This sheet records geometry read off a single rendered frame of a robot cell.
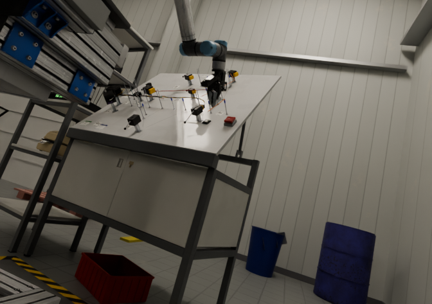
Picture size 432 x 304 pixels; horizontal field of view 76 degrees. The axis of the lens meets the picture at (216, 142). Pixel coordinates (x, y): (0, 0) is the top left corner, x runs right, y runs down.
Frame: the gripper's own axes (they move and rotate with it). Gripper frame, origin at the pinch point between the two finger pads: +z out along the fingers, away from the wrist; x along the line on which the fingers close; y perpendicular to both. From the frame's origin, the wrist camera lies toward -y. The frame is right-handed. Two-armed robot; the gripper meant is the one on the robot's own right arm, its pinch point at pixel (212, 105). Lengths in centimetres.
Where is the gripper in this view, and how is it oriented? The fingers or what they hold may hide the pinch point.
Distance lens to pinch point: 159.0
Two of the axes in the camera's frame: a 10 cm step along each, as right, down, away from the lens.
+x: -7.8, -2.2, 5.9
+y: 6.2, -1.2, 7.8
